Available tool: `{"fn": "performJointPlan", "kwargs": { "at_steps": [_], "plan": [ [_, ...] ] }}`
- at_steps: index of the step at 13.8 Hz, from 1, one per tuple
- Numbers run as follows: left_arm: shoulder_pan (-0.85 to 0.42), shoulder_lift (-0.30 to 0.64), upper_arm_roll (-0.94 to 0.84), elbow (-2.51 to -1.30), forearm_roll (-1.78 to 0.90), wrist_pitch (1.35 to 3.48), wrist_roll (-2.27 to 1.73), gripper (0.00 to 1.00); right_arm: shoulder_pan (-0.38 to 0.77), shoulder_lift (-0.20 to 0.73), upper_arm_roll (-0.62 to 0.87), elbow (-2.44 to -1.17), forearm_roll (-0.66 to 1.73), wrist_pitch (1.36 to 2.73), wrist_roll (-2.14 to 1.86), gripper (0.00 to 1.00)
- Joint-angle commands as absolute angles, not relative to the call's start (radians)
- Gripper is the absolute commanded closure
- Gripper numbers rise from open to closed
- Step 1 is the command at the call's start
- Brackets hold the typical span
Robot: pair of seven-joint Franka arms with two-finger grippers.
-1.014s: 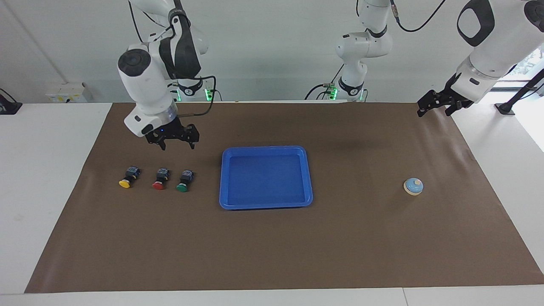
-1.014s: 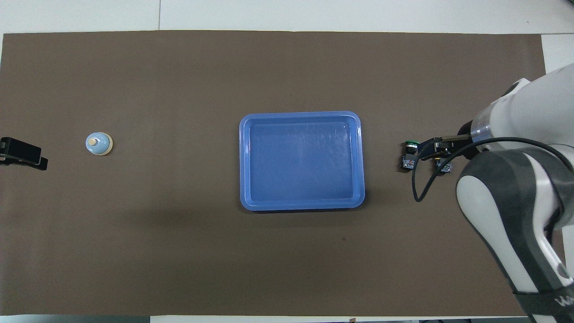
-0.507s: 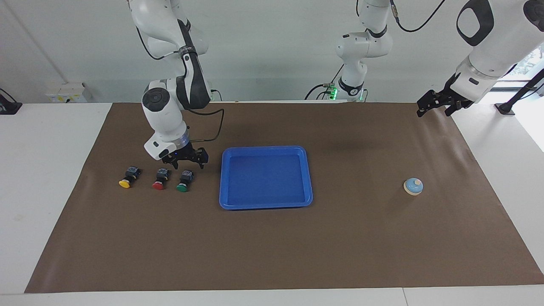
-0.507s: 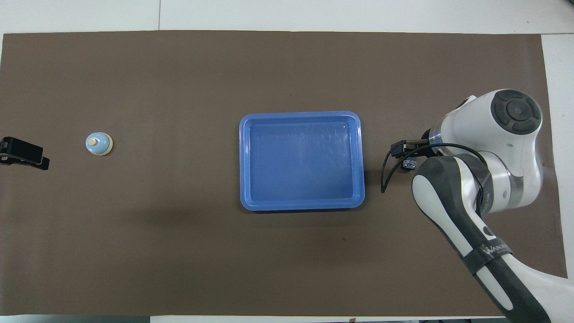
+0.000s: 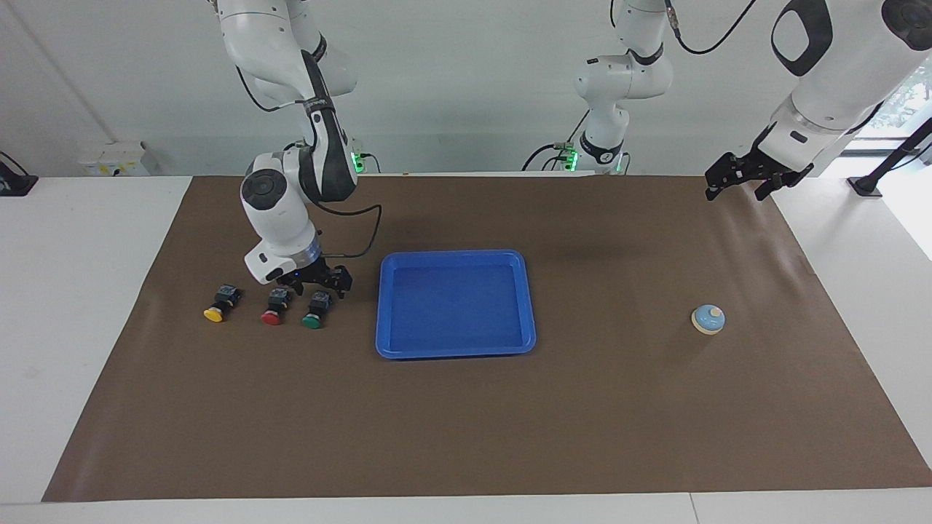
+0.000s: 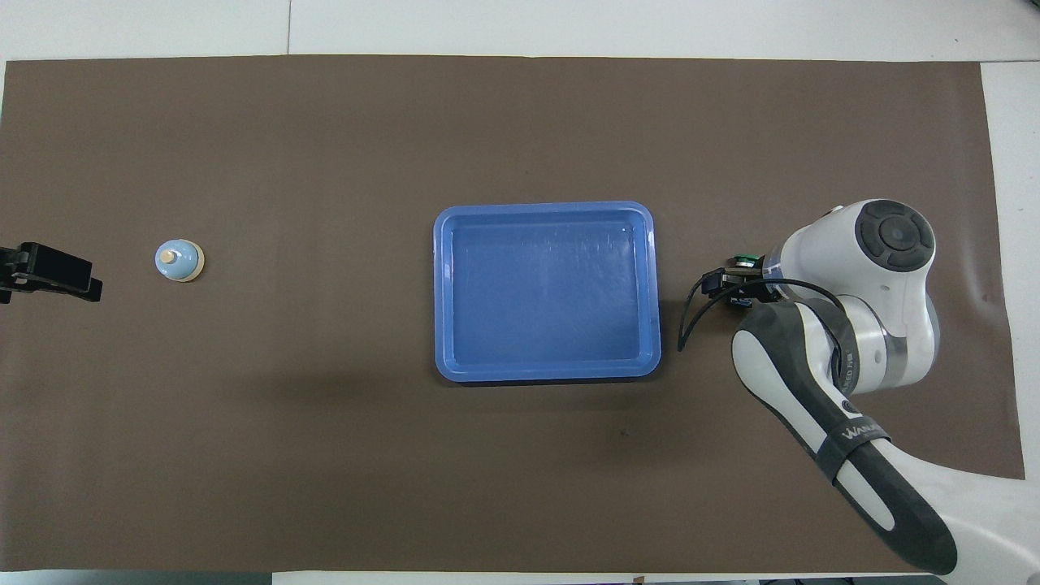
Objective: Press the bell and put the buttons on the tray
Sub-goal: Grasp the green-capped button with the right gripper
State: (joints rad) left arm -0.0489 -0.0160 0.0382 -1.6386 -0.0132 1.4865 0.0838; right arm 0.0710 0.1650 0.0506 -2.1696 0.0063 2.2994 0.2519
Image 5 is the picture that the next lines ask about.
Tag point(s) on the window with green foliage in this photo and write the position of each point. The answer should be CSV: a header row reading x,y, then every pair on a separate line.
x,y
910,98

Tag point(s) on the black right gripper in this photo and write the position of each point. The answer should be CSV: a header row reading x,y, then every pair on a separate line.
x,y
320,276

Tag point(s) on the blue plastic tray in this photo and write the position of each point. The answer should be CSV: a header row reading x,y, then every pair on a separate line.
x,y
455,306

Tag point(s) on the white wall socket box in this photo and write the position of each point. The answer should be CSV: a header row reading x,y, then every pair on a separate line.
x,y
113,160

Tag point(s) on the yellow push button switch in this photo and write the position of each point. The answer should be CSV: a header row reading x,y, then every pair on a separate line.
x,y
215,314

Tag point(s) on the small black stand foot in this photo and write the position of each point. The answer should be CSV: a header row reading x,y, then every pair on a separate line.
x,y
14,182

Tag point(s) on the light blue call bell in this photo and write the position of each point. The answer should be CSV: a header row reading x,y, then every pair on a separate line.
x,y
707,319

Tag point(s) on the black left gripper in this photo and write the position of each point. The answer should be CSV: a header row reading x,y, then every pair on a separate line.
x,y
753,171

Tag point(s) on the red push button switch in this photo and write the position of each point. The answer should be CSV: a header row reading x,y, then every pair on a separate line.
x,y
272,316

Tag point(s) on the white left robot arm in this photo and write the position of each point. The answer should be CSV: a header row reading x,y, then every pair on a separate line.
x,y
837,80

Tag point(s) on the brown table mat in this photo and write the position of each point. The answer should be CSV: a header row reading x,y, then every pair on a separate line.
x,y
582,407

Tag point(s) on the green push button switch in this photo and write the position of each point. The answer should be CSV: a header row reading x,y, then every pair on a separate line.
x,y
313,320

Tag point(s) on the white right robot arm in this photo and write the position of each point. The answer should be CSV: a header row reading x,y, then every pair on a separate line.
x,y
277,211

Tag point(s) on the black tripod stand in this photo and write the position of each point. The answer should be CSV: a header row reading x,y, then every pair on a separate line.
x,y
866,185

